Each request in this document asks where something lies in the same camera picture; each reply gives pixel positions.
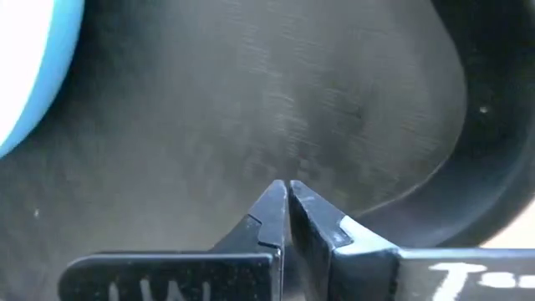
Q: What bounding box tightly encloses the blue plastic plate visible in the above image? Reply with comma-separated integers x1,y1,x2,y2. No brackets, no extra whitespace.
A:
0,0,86,159

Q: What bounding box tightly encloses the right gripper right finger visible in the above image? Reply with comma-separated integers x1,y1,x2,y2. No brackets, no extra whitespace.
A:
288,179,535,301

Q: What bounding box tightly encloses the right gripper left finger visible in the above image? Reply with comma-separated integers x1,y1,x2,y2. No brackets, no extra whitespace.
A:
58,179,289,301

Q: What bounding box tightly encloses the black plastic tray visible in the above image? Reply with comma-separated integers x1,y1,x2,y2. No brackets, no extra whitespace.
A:
0,0,535,301

